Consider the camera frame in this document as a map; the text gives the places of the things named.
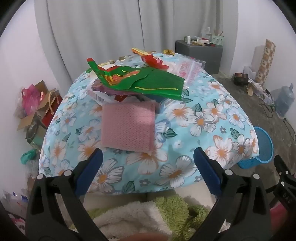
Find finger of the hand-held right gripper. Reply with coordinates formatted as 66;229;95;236
273;155;296;186

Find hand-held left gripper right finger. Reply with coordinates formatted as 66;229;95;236
190;147;271;241

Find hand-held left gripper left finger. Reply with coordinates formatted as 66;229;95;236
25;148;109;241

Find blue plastic basket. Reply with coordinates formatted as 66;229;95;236
237;126;274;169

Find green snack wrapper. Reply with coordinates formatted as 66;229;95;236
87;58;185;100

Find pink clothing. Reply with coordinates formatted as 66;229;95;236
269;204;296;234

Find pink bubble mailer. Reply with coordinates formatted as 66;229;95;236
100;101;156;153

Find blue floral cloth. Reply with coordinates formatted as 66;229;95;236
38;53;259;194

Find green white fluffy blanket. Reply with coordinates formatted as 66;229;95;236
69;195;229;241

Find teal cloth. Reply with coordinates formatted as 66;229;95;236
20;149;38;165

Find large water jug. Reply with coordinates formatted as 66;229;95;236
274;83;295;120

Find red gift bag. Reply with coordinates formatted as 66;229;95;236
42;91;63;128

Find white carton box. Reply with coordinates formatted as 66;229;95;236
88;89;116;106

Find blue carton box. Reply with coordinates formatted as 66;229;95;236
139;94;171;114

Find open cardboard box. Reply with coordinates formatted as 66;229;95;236
16;80;63;131

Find dark purple wrapper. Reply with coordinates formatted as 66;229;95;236
91;81;130;96

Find pink plastic bag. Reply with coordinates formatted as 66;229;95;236
22;85;42;116

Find dark box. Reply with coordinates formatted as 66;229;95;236
233;72;249;86

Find clear zip bag red print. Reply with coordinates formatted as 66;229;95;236
165;56;206;84

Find patterned paper roll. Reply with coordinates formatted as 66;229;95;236
254;39;276;85

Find grey cabinet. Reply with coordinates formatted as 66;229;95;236
175;40;223;75

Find red crumpled wrapper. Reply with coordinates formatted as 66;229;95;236
142;54;170;70

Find yellow red flat wrapper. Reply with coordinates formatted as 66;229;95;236
131;47;152;56

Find pale green pen holder box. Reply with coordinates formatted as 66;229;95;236
211;30;225;47

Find black cable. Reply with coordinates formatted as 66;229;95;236
259;89;296;139

